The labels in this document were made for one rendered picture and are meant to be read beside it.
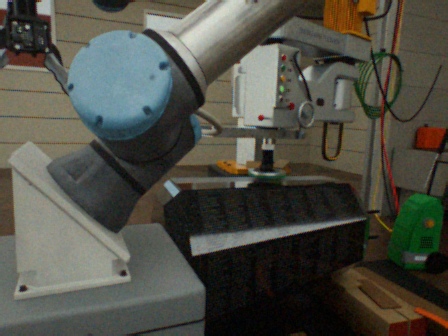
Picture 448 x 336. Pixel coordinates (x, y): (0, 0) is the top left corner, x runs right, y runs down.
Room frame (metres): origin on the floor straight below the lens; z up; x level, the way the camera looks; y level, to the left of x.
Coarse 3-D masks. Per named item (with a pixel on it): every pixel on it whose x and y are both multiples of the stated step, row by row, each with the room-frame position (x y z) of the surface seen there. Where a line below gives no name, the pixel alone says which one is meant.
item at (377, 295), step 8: (336, 280) 1.92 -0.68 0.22; (344, 280) 1.92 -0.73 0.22; (352, 280) 1.93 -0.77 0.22; (360, 280) 1.94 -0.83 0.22; (368, 280) 1.94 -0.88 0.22; (344, 288) 1.84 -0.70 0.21; (352, 288) 1.85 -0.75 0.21; (360, 288) 1.84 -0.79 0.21; (368, 288) 1.84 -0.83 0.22; (376, 288) 1.84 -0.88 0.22; (368, 296) 1.76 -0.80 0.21; (376, 296) 1.75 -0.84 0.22; (384, 296) 1.76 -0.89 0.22; (384, 304) 1.67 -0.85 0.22; (392, 304) 1.68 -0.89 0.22
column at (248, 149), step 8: (240, 120) 2.74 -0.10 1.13; (256, 128) 2.63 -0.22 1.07; (240, 144) 2.73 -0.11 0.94; (248, 144) 2.68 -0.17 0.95; (256, 144) 2.64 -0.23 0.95; (240, 152) 2.73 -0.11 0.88; (248, 152) 2.67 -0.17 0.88; (256, 152) 2.65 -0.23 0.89; (240, 160) 2.73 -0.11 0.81; (248, 160) 2.67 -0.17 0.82; (256, 160) 2.65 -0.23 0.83
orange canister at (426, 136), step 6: (426, 126) 4.20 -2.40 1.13; (420, 132) 4.23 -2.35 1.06; (426, 132) 4.15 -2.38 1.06; (432, 132) 4.15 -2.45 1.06; (438, 132) 4.19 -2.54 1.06; (444, 132) 4.23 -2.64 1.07; (420, 138) 4.22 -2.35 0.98; (426, 138) 4.15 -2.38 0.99; (432, 138) 4.16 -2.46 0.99; (438, 138) 4.20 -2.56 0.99; (420, 144) 4.21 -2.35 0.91; (426, 144) 4.14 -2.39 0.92; (432, 144) 4.16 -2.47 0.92; (438, 144) 4.20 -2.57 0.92; (426, 150) 4.09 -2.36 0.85; (432, 150) 4.13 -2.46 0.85; (444, 150) 4.21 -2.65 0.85
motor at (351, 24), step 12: (336, 0) 2.29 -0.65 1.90; (348, 0) 2.26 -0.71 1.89; (360, 0) 2.25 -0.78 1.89; (372, 0) 2.26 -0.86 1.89; (324, 12) 2.37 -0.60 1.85; (336, 12) 2.27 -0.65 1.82; (348, 12) 2.25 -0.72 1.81; (360, 12) 2.25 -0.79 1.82; (372, 12) 2.27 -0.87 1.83; (324, 24) 2.36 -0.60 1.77; (336, 24) 2.28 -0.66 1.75; (348, 24) 2.26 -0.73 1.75; (360, 24) 2.29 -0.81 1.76; (360, 36) 2.26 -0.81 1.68
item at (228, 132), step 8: (208, 128) 1.69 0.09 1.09; (224, 128) 1.62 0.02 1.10; (232, 128) 1.65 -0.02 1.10; (240, 128) 1.69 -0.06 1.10; (248, 128) 1.72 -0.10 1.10; (208, 136) 1.59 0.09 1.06; (216, 136) 1.58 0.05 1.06; (224, 136) 1.62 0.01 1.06; (232, 136) 1.65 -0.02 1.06; (240, 136) 1.69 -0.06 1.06; (248, 136) 1.72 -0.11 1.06; (256, 136) 1.76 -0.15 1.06; (264, 136) 1.80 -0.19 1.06; (272, 136) 1.85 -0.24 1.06; (280, 136) 1.89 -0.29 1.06; (288, 136) 1.94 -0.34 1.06; (296, 136) 1.99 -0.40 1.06; (304, 136) 1.98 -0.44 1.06
